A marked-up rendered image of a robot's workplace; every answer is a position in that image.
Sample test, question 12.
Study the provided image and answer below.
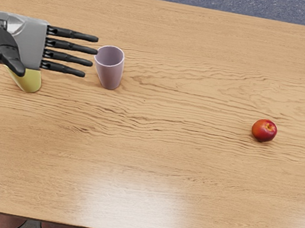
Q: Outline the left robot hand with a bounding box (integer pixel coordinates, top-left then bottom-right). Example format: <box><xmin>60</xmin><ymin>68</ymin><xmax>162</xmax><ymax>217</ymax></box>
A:
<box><xmin>0</xmin><ymin>10</ymin><xmax>102</xmax><ymax>90</ymax></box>

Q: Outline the yellow-green cup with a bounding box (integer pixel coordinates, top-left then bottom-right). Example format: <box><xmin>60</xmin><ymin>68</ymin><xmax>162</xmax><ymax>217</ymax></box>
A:
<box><xmin>2</xmin><ymin>63</ymin><xmax>45</xmax><ymax>96</ymax></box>

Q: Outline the pale lilac cup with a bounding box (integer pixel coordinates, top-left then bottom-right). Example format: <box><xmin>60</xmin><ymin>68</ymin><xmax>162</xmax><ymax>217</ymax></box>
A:
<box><xmin>88</xmin><ymin>43</ymin><xmax>128</xmax><ymax>92</ymax></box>

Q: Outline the red apple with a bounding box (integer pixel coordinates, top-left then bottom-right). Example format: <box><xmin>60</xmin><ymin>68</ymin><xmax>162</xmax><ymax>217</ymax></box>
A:
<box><xmin>249</xmin><ymin>116</ymin><xmax>279</xmax><ymax>145</ymax></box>

